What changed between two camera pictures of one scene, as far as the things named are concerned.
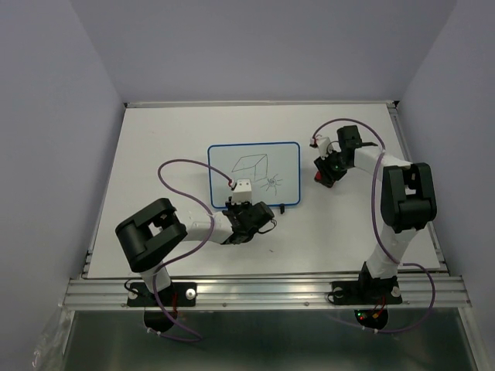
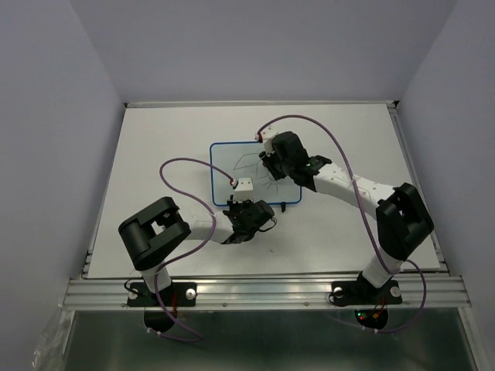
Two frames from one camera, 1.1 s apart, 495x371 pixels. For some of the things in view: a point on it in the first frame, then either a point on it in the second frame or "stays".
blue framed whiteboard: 274,168 stays
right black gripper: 328,176 → 268,162
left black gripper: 230,206 stays
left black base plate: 177,294 stays
